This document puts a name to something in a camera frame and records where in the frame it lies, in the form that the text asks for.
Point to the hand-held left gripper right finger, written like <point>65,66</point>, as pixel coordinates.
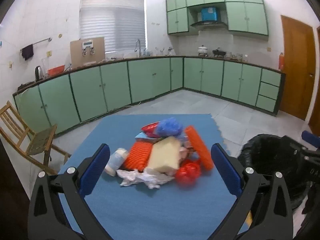
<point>226,170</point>

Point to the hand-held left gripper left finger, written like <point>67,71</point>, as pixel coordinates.
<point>95,170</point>

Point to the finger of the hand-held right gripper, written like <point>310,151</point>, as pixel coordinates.
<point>296,147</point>
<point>311,138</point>

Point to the black trash bin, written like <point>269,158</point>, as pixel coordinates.
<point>262,155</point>

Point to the long orange foam net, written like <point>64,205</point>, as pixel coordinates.
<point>198,147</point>

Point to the red plastic bag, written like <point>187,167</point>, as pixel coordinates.
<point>187,172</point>

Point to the wide orange foam net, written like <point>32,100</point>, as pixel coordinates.
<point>137,157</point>

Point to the pink plastic wrapper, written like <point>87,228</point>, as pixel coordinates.
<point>185,152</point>

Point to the white tissue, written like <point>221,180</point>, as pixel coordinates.
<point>140,178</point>

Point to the colourful printed wrapper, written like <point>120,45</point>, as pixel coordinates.
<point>141,138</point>

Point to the beige sponge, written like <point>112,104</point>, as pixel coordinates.
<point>163,157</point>

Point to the red foil packet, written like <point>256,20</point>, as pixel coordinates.
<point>150,129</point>

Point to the blue mesh bath ball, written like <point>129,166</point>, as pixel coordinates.
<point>170,127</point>

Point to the wooden door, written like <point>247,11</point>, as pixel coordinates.
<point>317,80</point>
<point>295,67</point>

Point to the wooden chair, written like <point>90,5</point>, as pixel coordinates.
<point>35,142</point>

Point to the blue foam mat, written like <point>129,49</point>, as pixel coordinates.
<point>155,210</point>

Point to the red bottle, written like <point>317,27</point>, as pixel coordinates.
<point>281,61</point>

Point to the green lower kitchen cabinets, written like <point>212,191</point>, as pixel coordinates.
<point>115,85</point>

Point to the green kitchen cabinets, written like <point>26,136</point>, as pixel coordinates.
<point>115,85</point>
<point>250,15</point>

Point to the red basin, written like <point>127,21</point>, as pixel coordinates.
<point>56,71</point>

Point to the clear glass jar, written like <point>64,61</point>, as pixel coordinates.
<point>239,56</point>

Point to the dark kettle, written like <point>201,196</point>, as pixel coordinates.
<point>38,73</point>

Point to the cardboard box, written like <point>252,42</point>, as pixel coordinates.
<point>76,57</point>

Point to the black wok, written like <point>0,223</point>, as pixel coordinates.
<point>219,53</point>

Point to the white pot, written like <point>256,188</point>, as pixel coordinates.
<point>202,50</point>

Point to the white water purifier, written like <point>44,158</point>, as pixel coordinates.
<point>88,45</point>

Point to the metal faucet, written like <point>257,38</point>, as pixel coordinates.
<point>137,46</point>

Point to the dark towel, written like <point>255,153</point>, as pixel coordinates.
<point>27,52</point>

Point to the green upper kitchen cabinets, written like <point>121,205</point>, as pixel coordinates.
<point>250,15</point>

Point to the range hood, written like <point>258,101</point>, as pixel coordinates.
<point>207,24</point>

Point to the white window blind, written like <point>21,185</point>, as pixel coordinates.
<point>112,20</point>

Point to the blue box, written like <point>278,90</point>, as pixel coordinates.
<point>208,13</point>

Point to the metal towel rail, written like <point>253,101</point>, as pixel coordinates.
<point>41,41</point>

